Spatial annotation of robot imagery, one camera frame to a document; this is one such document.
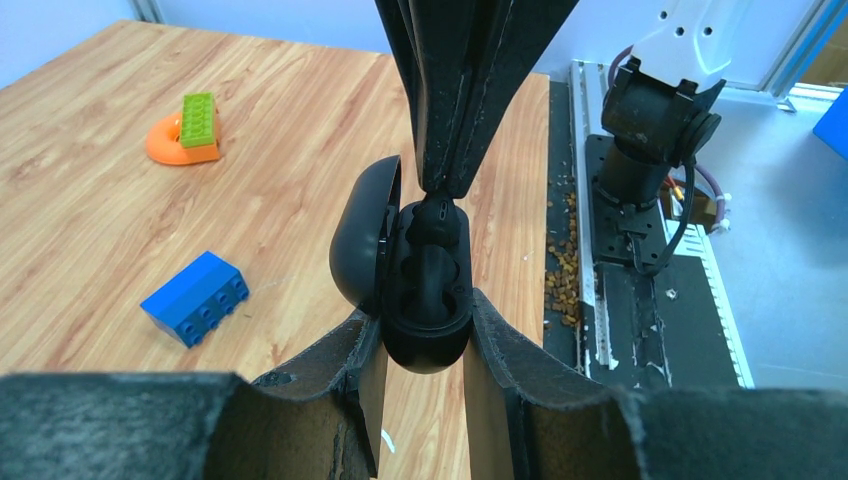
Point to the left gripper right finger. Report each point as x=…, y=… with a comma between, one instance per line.
x=530, y=416

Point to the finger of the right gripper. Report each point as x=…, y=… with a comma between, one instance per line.
x=432, y=44
x=516, y=35

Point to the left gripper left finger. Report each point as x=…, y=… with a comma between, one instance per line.
x=316, y=416

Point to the black earbud charging case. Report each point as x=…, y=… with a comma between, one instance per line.
x=421, y=295

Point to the black earbud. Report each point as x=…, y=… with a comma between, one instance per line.
x=435, y=221

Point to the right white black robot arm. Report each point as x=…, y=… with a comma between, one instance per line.
x=659, y=106

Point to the blue toy brick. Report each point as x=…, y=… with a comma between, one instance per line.
x=194, y=302

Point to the green toy brick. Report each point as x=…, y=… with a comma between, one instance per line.
x=198, y=120

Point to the blue plastic bin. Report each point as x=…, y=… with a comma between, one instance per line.
x=831, y=129

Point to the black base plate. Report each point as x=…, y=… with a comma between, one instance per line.
x=602, y=316

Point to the white slotted cable duct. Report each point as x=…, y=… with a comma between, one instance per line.
x=698, y=243

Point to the orange ring toy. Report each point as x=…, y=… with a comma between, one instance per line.
x=163, y=146

